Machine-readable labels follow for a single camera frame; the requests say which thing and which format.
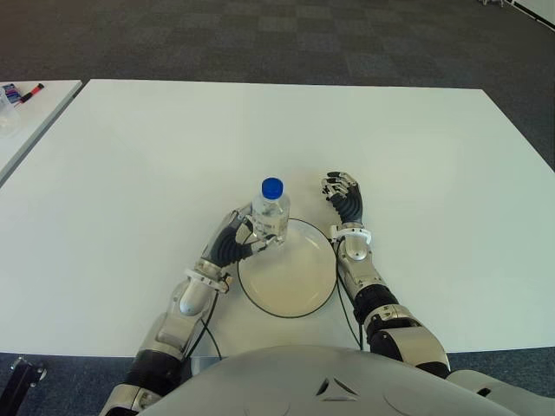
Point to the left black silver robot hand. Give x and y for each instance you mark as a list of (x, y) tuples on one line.
[(225, 249)]

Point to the white side table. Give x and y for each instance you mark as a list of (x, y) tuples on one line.
[(39, 117)]

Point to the grey robot torso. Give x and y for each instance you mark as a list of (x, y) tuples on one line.
[(325, 381)]

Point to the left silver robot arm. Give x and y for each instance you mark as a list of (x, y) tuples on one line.
[(178, 320)]

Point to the clear water bottle blue cap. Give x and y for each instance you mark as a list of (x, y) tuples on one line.
[(271, 212)]

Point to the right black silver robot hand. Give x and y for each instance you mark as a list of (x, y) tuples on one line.
[(349, 206)]

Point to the white board panel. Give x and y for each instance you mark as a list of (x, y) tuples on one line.
[(537, 9)]

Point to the small blue packet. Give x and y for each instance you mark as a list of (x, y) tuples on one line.
[(10, 93)]

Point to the white plate black rim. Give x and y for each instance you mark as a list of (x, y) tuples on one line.
[(295, 277)]

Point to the red black marker pen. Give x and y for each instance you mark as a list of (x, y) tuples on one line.
[(30, 92)]

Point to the black wheeled stand base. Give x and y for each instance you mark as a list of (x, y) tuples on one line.
[(24, 377)]

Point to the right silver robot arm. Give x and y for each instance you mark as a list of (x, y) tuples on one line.
[(373, 294)]

